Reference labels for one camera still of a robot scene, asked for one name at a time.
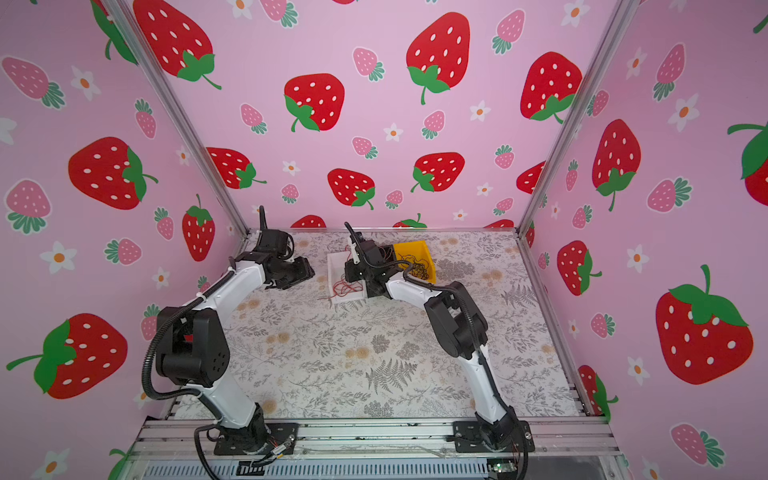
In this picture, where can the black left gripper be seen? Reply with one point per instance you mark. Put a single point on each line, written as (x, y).
(304, 272)

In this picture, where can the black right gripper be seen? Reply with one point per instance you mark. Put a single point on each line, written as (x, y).
(349, 274)

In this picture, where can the white translucent storage bin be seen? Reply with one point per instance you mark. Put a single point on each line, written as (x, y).
(339, 291)

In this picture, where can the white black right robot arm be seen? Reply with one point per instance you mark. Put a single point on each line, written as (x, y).
(460, 329)

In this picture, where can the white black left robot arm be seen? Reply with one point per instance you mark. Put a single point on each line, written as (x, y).
(189, 354)

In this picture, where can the yellow plastic storage bin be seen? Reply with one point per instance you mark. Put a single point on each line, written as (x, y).
(418, 255)

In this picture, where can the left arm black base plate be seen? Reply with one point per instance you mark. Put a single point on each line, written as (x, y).
(259, 440)

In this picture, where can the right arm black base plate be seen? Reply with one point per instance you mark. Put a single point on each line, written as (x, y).
(501, 437)

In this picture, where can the aluminium left corner post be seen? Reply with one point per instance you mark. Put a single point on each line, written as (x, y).
(121, 12)

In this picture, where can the aluminium corner post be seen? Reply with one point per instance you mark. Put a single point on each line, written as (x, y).
(121, 12)
(620, 21)

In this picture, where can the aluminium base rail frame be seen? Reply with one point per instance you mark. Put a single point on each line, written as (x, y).
(405, 448)

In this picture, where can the aluminium right corner post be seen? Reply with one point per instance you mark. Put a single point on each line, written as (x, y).
(620, 21)

